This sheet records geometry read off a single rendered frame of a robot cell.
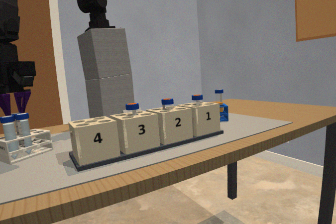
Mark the blue tube rack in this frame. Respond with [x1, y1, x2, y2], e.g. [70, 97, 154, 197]
[220, 104, 228, 121]

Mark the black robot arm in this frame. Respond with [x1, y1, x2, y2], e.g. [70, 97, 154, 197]
[0, 0, 115, 86]

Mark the white tube rack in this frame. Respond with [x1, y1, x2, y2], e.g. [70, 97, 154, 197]
[0, 129, 53, 165]

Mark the grey flat mat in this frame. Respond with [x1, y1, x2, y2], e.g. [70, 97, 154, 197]
[0, 113, 293, 205]

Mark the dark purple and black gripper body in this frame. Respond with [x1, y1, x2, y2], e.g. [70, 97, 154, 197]
[0, 63, 33, 94]

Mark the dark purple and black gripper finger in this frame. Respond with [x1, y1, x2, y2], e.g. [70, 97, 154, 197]
[0, 94, 11, 116]
[14, 91, 31, 113]

